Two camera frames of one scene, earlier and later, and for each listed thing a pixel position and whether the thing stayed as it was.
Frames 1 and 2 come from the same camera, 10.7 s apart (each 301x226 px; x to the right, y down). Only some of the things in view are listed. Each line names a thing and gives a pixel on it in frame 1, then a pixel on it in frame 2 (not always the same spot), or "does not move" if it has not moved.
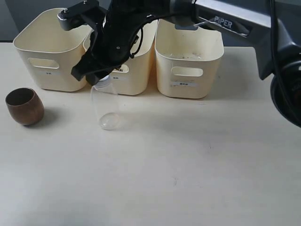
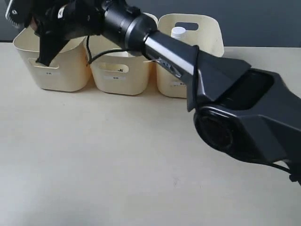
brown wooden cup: x=25 y=106 -> x=33 y=24
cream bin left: x=49 y=52 does not move
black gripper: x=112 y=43 -> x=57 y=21
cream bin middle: x=135 y=77 does not move
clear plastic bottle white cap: x=104 y=99 -> x=176 y=32
